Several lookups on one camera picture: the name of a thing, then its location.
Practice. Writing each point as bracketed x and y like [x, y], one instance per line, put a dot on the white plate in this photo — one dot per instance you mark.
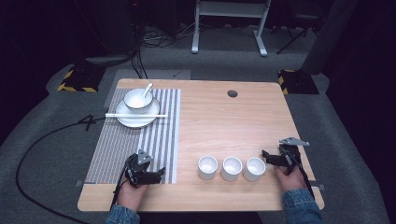
[137, 122]

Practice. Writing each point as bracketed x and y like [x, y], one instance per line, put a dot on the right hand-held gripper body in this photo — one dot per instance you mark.
[291, 155]

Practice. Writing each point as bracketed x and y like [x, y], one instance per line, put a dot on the black yellow striped base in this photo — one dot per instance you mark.
[79, 77]
[297, 82]

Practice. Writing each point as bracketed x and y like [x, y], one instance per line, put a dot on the white metal stand frame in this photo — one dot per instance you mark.
[230, 9]

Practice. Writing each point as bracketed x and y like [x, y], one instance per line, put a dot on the white chopstick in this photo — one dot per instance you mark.
[130, 114]

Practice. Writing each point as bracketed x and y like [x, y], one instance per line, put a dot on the person's left hand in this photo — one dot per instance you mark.
[130, 196]

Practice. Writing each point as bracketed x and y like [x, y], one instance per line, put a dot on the white bowl with dark rim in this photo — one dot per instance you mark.
[137, 100]

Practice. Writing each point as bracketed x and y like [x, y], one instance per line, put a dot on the person's right hand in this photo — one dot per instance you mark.
[291, 183]

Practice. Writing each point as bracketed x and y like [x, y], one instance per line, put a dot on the grey curtain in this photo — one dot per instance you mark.
[327, 37]

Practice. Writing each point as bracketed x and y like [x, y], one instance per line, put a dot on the white cup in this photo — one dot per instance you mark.
[253, 171]
[207, 169]
[231, 171]

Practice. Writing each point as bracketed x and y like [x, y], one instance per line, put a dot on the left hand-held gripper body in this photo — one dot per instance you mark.
[137, 174]

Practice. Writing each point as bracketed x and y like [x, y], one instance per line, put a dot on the grey striped placemat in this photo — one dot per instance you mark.
[118, 149]

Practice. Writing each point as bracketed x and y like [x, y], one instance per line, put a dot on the small grey table bracket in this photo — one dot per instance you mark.
[79, 183]
[321, 187]

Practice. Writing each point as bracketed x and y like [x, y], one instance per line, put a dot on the white ceramic spoon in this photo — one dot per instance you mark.
[147, 89]

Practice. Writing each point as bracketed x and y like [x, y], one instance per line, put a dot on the black tripod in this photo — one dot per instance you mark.
[295, 31]

